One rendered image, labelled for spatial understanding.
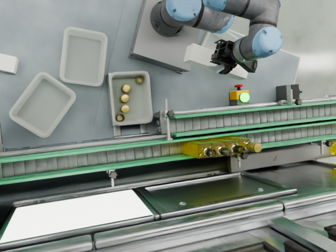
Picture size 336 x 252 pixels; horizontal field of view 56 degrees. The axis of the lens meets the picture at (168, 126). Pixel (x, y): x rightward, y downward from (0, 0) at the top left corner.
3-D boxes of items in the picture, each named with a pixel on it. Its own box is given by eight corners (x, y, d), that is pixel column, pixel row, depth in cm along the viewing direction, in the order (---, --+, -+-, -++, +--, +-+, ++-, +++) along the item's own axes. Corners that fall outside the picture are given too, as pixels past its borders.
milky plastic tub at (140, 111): (110, 125, 141) (113, 126, 133) (105, 74, 139) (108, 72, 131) (148, 121, 146) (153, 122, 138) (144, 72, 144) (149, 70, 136)
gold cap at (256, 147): (257, 147, 122) (263, 149, 118) (250, 153, 121) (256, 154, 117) (252, 140, 121) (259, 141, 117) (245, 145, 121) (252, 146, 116)
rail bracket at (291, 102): (277, 106, 153) (296, 105, 140) (276, 90, 152) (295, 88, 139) (284, 105, 154) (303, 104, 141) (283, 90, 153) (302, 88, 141)
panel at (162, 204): (13, 215, 110) (-9, 258, 77) (12, 206, 109) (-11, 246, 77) (242, 177, 137) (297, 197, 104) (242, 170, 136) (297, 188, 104)
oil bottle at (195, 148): (180, 153, 138) (200, 160, 118) (179, 140, 138) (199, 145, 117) (192, 151, 140) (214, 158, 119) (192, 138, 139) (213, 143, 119)
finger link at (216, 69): (202, 67, 118) (214, 56, 110) (216, 71, 120) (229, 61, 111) (201, 74, 117) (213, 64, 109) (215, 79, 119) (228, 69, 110)
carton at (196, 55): (187, 46, 119) (193, 43, 113) (241, 65, 126) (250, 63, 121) (183, 62, 119) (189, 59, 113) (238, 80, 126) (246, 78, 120)
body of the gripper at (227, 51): (213, 41, 109) (231, 33, 97) (235, 49, 112) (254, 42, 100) (208, 63, 109) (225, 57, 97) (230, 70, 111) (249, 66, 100)
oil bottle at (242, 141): (216, 148, 143) (242, 154, 123) (216, 135, 143) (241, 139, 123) (228, 146, 145) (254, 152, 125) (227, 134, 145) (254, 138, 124)
